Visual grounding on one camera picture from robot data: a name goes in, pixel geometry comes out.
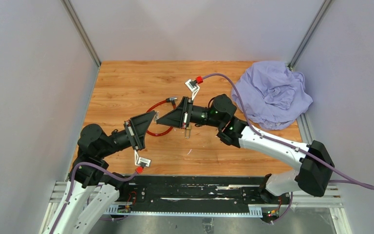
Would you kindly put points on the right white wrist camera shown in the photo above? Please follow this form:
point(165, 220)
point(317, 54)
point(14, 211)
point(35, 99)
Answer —
point(193, 86)

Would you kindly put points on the brass padlock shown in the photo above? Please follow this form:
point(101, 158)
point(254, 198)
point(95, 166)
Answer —
point(187, 133)

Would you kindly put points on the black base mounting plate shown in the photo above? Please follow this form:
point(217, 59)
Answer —
point(164, 194)

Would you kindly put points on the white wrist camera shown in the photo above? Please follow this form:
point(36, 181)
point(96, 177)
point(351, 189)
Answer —
point(141, 161)
point(193, 86)

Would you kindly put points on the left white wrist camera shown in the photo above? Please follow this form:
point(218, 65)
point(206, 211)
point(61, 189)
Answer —
point(141, 161)

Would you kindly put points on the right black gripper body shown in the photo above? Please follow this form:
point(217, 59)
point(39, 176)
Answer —
point(188, 108)

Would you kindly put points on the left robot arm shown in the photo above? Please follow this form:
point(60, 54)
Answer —
point(91, 188)

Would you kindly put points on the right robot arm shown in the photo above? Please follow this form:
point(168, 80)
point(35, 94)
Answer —
point(311, 163)

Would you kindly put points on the lavender crumpled cloth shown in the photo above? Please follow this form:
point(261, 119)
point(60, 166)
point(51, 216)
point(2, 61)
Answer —
point(271, 95)

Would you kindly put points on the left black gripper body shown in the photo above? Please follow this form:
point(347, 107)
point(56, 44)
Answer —
point(135, 140)

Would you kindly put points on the small silver key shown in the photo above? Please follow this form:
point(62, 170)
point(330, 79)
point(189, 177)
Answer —
point(156, 117)

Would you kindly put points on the aluminium frame rail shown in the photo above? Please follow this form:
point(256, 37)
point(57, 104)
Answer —
point(298, 199)

